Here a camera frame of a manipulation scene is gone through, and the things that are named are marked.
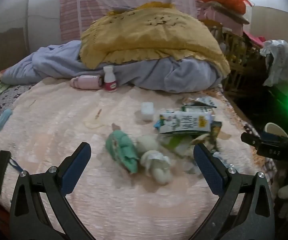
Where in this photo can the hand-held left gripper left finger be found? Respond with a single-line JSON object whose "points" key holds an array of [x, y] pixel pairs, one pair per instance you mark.
{"points": [[75, 170]]}

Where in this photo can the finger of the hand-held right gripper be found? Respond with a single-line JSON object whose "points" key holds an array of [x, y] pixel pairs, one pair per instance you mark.
{"points": [[268, 147]]}

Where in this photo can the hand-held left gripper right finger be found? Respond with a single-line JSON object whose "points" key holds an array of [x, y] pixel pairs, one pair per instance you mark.
{"points": [[207, 170]]}

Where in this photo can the beige plastic bin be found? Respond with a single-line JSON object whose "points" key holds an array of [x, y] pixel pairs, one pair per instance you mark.
{"points": [[276, 127]]}

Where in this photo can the green white packet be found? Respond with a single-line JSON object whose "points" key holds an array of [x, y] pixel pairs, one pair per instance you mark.
{"points": [[176, 143]]}

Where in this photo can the dark green packet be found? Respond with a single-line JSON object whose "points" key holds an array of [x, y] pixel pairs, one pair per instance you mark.
{"points": [[216, 130]]}

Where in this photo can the mint green packet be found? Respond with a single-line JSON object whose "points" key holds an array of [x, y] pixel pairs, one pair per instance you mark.
{"points": [[121, 150]]}

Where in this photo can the milk carton yellow label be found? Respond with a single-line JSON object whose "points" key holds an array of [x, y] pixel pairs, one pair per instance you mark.
{"points": [[183, 122]]}

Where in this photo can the white tissue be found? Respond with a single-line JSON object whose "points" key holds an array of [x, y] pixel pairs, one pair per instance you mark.
{"points": [[153, 162]]}

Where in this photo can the small white box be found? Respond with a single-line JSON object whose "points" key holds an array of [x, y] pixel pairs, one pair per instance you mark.
{"points": [[147, 111]]}

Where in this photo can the light blue packet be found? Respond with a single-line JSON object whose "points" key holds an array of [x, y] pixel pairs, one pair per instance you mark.
{"points": [[0, 121]]}

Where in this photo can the white plastic bag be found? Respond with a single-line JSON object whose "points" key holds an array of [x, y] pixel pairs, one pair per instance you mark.
{"points": [[281, 60]]}

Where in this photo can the black rectangular object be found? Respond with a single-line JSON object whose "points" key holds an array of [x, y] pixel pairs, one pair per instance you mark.
{"points": [[0, 172]]}

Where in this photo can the wooden crib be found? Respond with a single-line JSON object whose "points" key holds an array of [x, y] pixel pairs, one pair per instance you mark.
{"points": [[238, 55]]}

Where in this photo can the pink bottle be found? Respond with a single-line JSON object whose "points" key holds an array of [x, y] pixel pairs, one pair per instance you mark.
{"points": [[86, 82]]}

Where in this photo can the white bottle red label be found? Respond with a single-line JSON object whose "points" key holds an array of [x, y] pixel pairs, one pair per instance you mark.
{"points": [[109, 78]]}

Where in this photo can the grey white fringed blanket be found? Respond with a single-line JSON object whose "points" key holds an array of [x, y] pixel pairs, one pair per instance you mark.
{"points": [[4, 100]]}

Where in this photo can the grey blue quilt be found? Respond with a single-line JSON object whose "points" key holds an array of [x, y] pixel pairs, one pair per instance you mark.
{"points": [[59, 62]]}

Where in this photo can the pink fabric storage box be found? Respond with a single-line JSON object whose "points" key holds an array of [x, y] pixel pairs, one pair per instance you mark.
{"points": [[223, 17]]}

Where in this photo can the yellow frilled pillow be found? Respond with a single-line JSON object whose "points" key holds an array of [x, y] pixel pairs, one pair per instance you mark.
{"points": [[146, 35]]}

